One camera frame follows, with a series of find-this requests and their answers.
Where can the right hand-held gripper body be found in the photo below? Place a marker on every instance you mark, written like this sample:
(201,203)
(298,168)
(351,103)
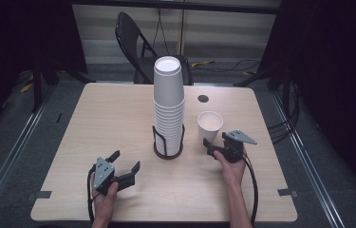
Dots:
(234,147)

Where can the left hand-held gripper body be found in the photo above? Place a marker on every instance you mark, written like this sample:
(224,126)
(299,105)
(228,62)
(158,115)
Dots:
(104,172)

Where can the single white paper cup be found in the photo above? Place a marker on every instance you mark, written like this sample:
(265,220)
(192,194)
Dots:
(209,124)

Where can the stack of white paper cups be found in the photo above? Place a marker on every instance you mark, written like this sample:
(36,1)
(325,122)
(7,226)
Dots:
(168,95)

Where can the person's right hand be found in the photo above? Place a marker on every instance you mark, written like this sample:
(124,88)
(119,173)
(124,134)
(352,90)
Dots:
(232,171)

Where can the person's left hand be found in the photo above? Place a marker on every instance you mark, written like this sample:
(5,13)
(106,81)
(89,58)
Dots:
(104,202)

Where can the dark round table grommet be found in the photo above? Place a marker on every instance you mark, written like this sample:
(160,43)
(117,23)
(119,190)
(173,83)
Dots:
(203,98)

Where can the grey tape strip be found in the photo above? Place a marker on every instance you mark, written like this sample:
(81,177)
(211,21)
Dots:
(287,192)
(39,194)

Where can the dark metal stand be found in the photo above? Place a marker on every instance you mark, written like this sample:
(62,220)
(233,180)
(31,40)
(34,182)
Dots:
(37,91)
(288,90)

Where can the black folding chair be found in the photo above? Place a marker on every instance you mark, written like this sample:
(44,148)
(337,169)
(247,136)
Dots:
(127,34)

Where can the black curtain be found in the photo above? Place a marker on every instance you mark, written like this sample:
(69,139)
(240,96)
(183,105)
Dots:
(330,63)

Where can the metal floor rail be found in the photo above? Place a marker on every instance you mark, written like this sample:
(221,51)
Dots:
(305,158)
(8,155)

